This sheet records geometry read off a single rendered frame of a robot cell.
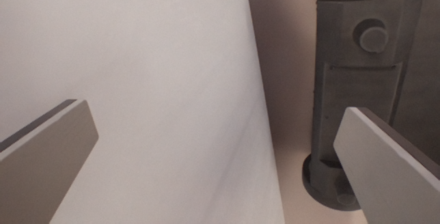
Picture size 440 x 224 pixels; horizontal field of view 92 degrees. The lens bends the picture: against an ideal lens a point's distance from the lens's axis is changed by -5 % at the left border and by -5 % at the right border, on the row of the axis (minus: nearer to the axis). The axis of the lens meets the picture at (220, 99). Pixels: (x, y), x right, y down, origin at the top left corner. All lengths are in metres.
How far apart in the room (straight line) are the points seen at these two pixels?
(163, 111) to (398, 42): 0.37
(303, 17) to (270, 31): 0.09
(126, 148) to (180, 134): 0.07
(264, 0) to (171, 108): 0.47
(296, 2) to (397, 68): 0.28
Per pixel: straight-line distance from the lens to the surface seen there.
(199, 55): 0.27
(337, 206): 0.70
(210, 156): 0.29
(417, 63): 0.51
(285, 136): 0.80
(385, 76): 0.48
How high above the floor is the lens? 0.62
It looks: 53 degrees down
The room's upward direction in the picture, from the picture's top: 146 degrees counter-clockwise
